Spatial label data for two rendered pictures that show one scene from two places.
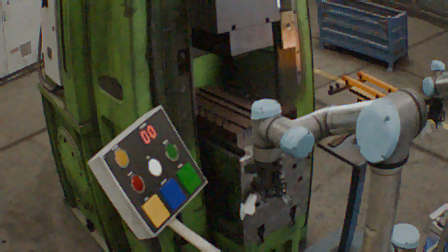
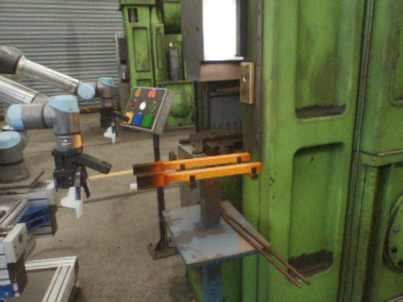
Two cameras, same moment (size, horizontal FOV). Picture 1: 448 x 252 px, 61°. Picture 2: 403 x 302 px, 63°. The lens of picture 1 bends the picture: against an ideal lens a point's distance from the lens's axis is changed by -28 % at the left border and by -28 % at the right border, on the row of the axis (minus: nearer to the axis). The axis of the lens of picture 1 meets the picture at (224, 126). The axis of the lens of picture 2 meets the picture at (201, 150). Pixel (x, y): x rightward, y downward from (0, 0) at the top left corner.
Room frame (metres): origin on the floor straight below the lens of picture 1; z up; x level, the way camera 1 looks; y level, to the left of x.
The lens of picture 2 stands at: (2.18, -1.74, 1.39)
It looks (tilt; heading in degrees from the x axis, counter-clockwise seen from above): 16 degrees down; 106
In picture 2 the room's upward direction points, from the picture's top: 2 degrees counter-clockwise
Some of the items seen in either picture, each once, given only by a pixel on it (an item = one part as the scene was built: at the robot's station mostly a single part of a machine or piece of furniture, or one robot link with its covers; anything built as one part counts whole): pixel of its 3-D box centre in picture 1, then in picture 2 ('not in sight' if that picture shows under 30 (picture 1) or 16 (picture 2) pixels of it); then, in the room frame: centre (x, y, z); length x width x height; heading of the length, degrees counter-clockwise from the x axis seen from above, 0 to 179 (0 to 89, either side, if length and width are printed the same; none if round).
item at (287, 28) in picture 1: (287, 29); (247, 83); (1.98, -0.29, 1.27); 0.09 x 0.02 x 0.17; 127
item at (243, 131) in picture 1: (221, 113); (231, 136); (1.85, 0.01, 0.96); 0.42 x 0.20 x 0.09; 37
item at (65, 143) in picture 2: not in sight; (69, 141); (1.54, -0.93, 1.15); 0.08 x 0.08 x 0.05
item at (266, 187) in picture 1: (268, 177); (108, 116); (1.17, -0.11, 1.07); 0.09 x 0.08 x 0.12; 23
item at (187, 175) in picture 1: (188, 178); (147, 121); (1.31, 0.12, 1.01); 0.07 x 0.05 x 0.07; 152
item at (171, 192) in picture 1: (171, 194); (138, 119); (1.22, 0.16, 1.01); 0.07 x 0.05 x 0.07; 152
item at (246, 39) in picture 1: (215, 28); (230, 69); (1.85, 0.01, 1.32); 0.42 x 0.20 x 0.10; 37
